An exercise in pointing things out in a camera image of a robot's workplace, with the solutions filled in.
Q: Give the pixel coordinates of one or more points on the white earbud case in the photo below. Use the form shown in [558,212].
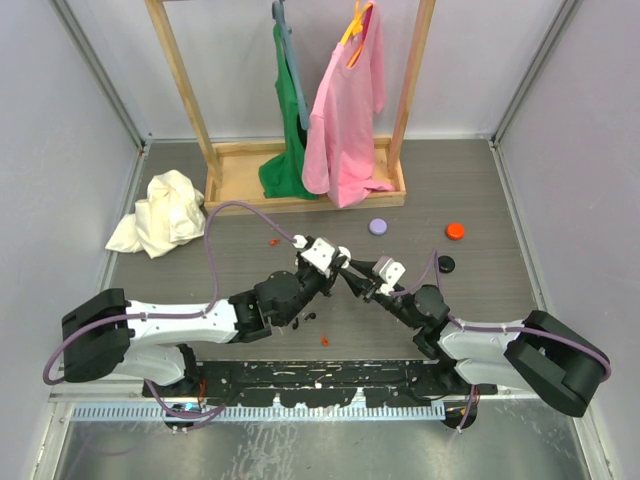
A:
[343,257]

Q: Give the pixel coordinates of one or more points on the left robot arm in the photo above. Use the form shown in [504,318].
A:
[110,334]

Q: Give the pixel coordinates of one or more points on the pink t-shirt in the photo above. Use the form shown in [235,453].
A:
[340,154]

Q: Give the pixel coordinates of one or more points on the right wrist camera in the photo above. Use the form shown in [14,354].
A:
[389,270]

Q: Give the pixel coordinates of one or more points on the grey cable duct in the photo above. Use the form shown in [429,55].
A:
[356,411]

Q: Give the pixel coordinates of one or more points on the purple earbud case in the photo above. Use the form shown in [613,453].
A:
[378,226]

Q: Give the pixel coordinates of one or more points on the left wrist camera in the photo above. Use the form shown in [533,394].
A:
[318,251]

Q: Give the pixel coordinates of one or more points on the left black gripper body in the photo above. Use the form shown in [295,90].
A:
[309,284]

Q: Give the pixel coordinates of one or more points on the green shirt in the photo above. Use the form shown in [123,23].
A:
[281,176]

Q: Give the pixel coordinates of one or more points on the orange earbud case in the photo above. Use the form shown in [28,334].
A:
[455,231]

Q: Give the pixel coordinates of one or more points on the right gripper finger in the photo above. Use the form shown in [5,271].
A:
[357,285]
[365,270]

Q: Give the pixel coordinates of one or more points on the wooden clothes rack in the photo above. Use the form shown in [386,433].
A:
[232,167]

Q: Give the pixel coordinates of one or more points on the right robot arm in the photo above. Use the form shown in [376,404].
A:
[539,353]

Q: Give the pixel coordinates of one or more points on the black earbud case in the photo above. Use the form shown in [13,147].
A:
[446,264]

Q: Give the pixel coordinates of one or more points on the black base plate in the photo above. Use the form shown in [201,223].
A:
[314,384]

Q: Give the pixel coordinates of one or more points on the yellow hanger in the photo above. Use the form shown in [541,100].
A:
[351,39]

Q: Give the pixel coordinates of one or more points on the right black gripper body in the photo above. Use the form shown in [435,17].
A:
[395,304]

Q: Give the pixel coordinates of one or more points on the cream white cloth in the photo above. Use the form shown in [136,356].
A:
[169,216]

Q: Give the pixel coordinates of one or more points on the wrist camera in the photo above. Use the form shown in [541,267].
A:
[389,270]
[318,251]

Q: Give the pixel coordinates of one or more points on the grey-blue hanger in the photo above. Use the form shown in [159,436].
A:
[278,14]

